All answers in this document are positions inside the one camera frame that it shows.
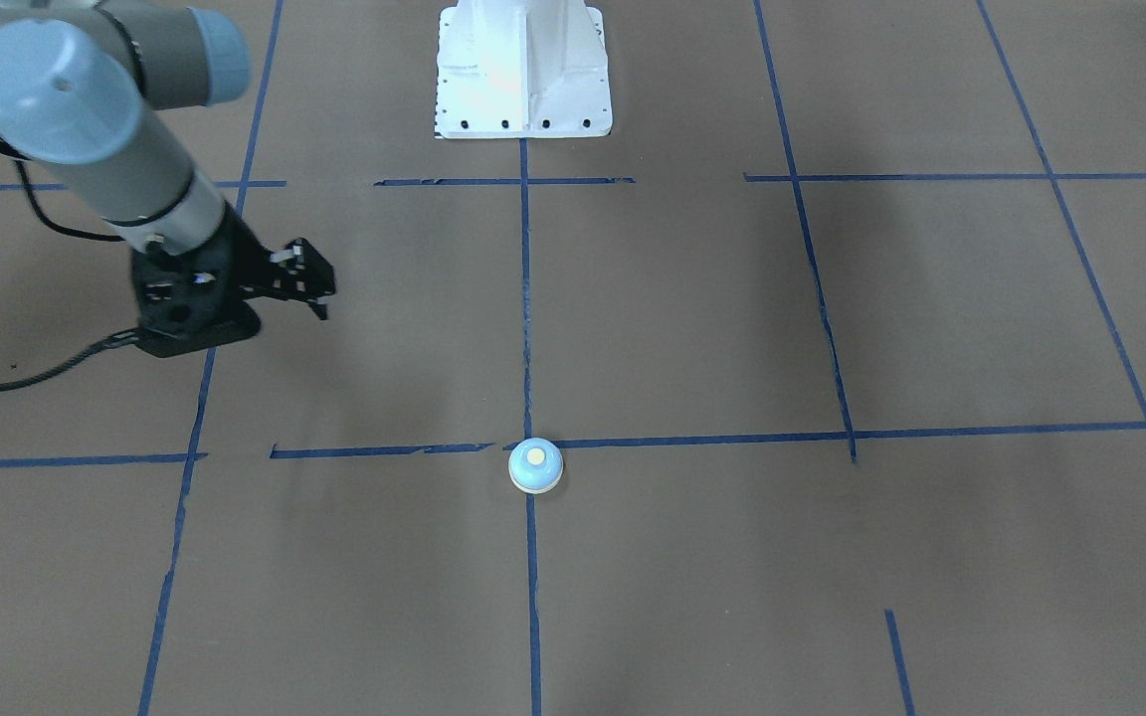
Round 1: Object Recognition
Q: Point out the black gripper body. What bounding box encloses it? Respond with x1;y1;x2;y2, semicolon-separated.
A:
129;204;337;321

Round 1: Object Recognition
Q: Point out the light blue call bell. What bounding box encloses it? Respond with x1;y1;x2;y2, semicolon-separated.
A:
507;436;564;495

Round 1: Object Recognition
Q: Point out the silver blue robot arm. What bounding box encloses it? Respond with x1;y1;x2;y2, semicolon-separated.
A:
0;1;336;331

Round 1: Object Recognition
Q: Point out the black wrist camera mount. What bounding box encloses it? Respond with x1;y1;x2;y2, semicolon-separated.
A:
131;265;262;357

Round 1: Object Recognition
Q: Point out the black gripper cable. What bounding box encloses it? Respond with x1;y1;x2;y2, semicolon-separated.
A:
0;137;151;395

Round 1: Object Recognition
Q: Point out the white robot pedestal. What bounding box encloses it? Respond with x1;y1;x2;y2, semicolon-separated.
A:
434;1;614;140

